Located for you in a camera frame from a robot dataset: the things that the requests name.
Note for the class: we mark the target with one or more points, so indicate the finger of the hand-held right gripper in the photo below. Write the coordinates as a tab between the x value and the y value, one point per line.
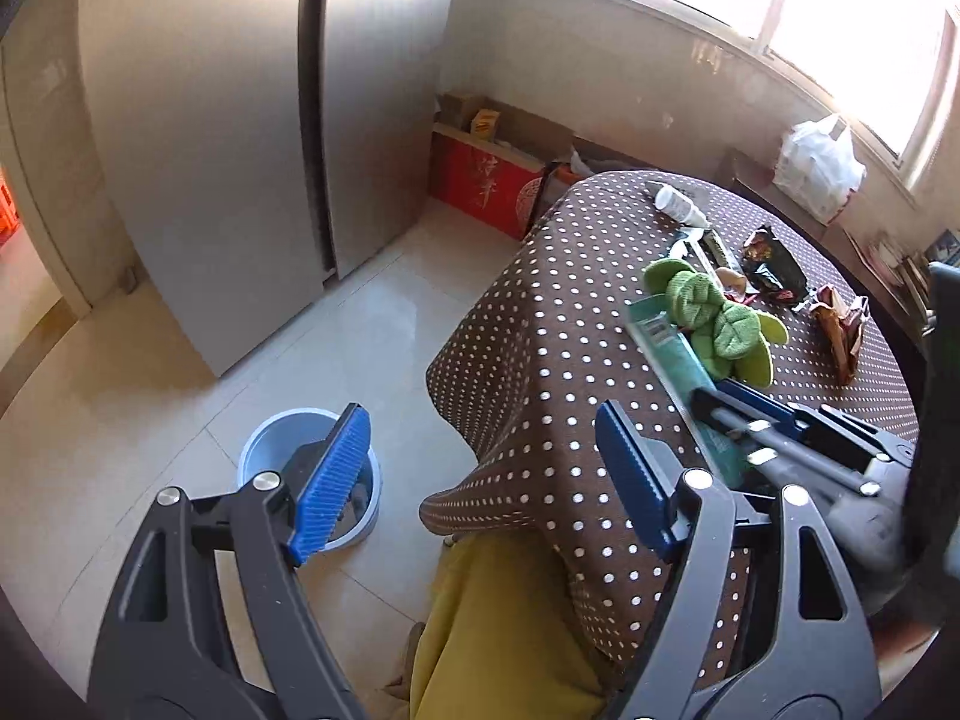
757	397
720	412

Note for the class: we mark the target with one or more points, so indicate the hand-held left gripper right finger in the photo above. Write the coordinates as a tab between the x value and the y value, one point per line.
637	480

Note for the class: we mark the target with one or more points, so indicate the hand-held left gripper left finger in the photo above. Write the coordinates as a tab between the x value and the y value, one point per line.
330	480

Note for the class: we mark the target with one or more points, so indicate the teal box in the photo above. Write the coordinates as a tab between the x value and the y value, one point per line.
682	367

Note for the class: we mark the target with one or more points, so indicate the light blue plastic bucket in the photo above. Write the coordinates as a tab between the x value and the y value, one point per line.
270	442

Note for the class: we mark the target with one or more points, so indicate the red brown crumpled wrapper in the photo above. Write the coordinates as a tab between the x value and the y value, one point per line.
840	334

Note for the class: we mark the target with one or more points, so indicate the green slippers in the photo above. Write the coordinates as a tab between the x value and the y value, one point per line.
690	296

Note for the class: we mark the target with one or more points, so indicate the dark red printed snack wrapper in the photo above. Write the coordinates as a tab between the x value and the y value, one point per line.
776	270

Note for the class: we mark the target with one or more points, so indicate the round polka dot table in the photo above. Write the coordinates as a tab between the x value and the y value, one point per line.
562	315

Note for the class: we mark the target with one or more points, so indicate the yellow cloth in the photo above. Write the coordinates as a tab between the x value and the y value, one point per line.
495	630

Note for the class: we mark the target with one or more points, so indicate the white plastic bottle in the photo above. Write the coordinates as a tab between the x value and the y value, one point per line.
675	201

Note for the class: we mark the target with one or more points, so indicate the white plastic shopping bag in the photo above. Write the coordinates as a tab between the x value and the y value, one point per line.
817	165

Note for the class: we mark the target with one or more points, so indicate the brown box with plastic bags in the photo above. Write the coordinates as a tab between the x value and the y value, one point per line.
559	187

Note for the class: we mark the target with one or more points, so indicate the red cardboard box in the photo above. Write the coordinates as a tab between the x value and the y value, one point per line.
480	187

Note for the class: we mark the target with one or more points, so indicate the silver double door refrigerator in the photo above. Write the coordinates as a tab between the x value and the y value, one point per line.
210	165

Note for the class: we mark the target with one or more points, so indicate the open cardboard box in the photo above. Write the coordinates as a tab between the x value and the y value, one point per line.
525	131

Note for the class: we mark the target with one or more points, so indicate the small yellow box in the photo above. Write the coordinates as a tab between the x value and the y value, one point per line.
485	124

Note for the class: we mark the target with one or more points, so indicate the white framed window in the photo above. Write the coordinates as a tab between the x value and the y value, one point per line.
862	15

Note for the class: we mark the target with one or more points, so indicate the orange plastic stool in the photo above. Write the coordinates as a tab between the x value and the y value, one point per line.
7	210

